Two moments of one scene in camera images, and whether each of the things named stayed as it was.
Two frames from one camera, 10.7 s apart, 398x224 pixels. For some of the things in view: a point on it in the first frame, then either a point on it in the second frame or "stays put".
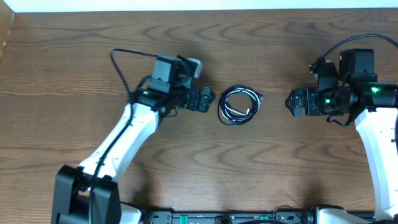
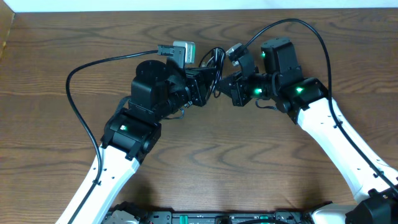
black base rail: (230, 217) stays put
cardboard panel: (7, 19) stays put
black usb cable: (231, 115) to (219, 54)
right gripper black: (310, 95) to (236, 93)
